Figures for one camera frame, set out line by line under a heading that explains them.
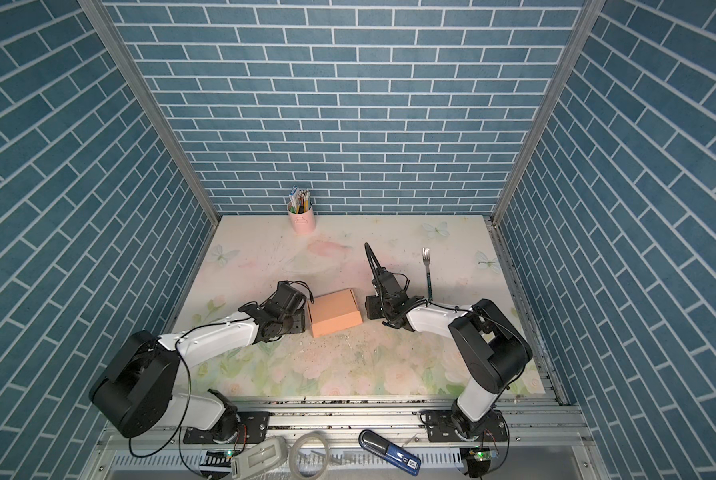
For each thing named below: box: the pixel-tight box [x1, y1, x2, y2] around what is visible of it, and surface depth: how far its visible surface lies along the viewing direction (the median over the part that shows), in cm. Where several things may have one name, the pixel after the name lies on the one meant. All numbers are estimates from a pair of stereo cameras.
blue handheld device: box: [358, 429, 422, 477], surface depth 69 cm
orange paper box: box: [307, 288, 364, 338], surface depth 89 cm
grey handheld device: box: [231, 436, 288, 480], surface depth 68 cm
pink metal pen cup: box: [288, 205, 316, 235], surface depth 114 cm
